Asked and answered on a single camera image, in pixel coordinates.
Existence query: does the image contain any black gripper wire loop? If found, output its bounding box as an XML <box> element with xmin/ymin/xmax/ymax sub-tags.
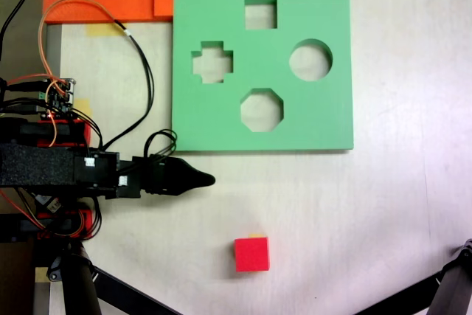
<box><xmin>143</xmin><ymin>128</ymin><xmax>178</xmax><ymax>164</ymax></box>

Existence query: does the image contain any small yellow tape piece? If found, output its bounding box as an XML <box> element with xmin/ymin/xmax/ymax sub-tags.
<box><xmin>74</xmin><ymin>98</ymin><xmax>92</xmax><ymax>118</ymax></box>

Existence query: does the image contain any red square block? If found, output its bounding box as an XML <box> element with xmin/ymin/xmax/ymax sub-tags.
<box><xmin>234</xmin><ymin>236</ymin><xmax>271</xmax><ymax>273</ymax></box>

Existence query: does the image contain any thick black cable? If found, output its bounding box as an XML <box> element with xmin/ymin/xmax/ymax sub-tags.
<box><xmin>0</xmin><ymin>0</ymin><xmax>38</xmax><ymax>63</ymax></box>

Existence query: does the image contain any green shape sorter board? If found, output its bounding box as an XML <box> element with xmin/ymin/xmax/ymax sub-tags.
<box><xmin>170</xmin><ymin>0</ymin><xmax>355</xmax><ymax>154</ymax></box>

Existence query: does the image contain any black board with silver ports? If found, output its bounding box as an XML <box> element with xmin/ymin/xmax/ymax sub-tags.
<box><xmin>33</xmin><ymin>193</ymin><xmax>63</xmax><ymax>215</ymax></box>

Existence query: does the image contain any black usb cable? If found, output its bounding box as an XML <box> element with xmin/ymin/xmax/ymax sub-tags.
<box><xmin>0</xmin><ymin>79</ymin><xmax>49</xmax><ymax>94</ymax></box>
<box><xmin>0</xmin><ymin>98</ymin><xmax>47</xmax><ymax>115</ymax></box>

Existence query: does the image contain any red and black clamp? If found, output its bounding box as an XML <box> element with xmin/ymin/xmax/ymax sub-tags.
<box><xmin>0</xmin><ymin>208</ymin><xmax>94</xmax><ymax>243</ymax></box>
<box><xmin>0</xmin><ymin>117</ymin><xmax>92</xmax><ymax>148</ymax></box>

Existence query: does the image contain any wide yellow tape piece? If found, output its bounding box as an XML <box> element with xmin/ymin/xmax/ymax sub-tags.
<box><xmin>86</xmin><ymin>23</ymin><xmax>123</xmax><ymax>38</ymax></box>

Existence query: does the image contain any black twin wire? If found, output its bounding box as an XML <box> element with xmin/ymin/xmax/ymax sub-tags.
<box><xmin>100</xmin><ymin>19</ymin><xmax>155</xmax><ymax>150</ymax></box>

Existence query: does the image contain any circuit board with green terminal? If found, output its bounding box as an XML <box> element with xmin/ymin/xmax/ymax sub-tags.
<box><xmin>36</xmin><ymin>77</ymin><xmax>77</xmax><ymax>121</ymax></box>

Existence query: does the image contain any orange wire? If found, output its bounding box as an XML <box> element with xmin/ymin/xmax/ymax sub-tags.
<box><xmin>38</xmin><ymin>0</ymin><xmax>118</xmax><ymax>148</ymax></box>

